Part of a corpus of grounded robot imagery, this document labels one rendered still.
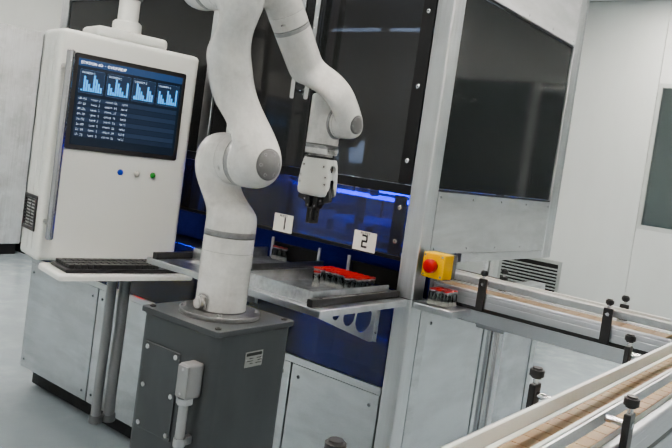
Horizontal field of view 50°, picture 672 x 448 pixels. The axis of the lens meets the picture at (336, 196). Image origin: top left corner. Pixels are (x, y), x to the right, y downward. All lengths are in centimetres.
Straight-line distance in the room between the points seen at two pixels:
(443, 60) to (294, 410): 120
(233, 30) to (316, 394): 125
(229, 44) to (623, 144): 538
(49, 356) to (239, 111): 217
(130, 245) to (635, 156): 491
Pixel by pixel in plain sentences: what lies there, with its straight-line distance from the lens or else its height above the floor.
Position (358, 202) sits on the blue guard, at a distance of 223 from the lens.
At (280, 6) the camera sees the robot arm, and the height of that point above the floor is 159.
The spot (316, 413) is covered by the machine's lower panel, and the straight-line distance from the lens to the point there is 240.
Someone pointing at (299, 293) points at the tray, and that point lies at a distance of 189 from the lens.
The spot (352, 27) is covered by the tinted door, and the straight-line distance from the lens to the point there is 235.
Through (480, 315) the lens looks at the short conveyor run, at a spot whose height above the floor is 87.
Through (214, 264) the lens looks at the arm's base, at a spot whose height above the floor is 98.
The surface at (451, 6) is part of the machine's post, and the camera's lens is 215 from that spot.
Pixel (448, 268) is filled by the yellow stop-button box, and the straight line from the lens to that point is 209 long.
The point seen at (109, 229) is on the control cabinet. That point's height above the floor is 91.
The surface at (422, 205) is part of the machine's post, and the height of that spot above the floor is 116.
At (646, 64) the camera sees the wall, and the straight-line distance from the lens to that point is 677.
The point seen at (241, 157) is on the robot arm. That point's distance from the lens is 161.
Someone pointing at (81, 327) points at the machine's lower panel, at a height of 39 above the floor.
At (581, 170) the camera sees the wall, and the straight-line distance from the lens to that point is 680.
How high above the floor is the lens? 126
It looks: 3 degrees down
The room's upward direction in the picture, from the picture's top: 8 degrees clockwise
